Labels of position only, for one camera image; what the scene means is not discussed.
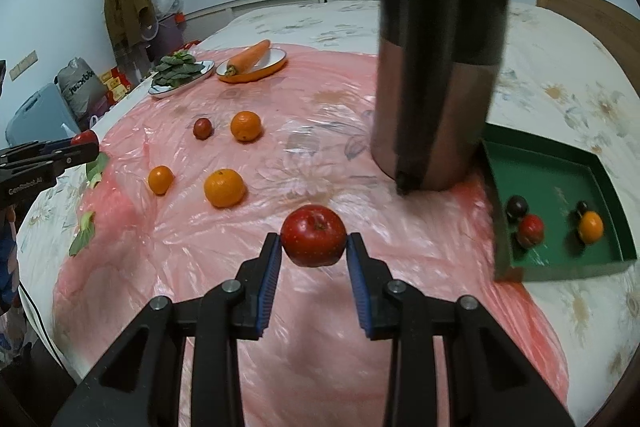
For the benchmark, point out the bok choy leaf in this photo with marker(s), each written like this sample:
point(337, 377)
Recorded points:
point(82, 234)
point(97, 169)

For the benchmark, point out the dark purple plum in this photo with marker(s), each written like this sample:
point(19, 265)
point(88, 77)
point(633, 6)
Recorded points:
point(581, 207)
point(516, 207)

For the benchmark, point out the white plate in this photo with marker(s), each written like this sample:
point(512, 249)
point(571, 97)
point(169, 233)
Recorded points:
point(205, 72)

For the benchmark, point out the yellow and red boxes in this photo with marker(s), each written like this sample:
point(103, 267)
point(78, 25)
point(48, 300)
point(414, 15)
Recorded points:
point(115, 84)

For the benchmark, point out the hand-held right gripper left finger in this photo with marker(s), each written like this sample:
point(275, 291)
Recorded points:
point(270, 277)

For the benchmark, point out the red bag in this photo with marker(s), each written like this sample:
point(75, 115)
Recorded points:
point(190, 44)

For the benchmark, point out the wooden headboard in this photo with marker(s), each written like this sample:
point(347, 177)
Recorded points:
point(590, 12)

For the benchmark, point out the light blue board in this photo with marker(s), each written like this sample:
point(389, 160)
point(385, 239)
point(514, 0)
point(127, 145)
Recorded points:
point(35, 112)

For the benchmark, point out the orange bowl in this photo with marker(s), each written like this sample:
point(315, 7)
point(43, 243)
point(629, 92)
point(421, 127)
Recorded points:
point(272, 59)

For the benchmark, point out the green tray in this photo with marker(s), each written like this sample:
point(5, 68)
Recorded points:
point(550, 172)

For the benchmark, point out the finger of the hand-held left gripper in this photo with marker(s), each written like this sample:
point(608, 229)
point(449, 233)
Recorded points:
point(22, 150)
point(80, 153)

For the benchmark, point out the person's left forearm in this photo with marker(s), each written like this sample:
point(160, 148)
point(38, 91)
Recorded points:
point(6, 257)

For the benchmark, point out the small round white fan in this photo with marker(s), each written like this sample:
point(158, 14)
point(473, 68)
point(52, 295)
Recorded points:
point(150, 29)

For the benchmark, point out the carrot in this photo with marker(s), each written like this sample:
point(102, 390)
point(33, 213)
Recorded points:
point(247, 57)

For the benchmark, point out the black and copper kettle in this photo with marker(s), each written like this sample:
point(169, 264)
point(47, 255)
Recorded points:
point(430, 97)

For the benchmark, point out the grey printed bag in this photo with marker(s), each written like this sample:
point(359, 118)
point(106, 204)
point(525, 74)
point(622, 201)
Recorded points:
point(80, 84)

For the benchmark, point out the wall switch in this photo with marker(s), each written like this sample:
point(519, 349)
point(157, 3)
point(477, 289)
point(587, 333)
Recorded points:
point(24, 65)

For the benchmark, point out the pile of leafy greens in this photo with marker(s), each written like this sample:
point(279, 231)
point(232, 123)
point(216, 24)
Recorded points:
point(175, 69)

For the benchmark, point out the white slatted panel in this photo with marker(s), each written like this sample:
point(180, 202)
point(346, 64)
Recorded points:
point(275, 2)

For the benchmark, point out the purple storage bin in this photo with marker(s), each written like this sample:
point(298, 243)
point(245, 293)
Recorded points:
point(170, 34)

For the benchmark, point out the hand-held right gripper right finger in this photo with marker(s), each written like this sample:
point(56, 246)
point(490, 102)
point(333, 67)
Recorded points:
point(360, 282)

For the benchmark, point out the pink plastic sheet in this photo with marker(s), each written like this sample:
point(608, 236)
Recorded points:
point(175, 232)

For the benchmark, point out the red apple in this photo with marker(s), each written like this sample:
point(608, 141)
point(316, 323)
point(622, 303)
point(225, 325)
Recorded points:
point(202, 128)
point(530, 230)
point(313, 235)
point(83, 137)

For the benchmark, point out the orange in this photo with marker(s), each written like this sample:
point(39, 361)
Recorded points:
point(246, 126)
point(590, 227)
point(160, 179)
point(225, 188)

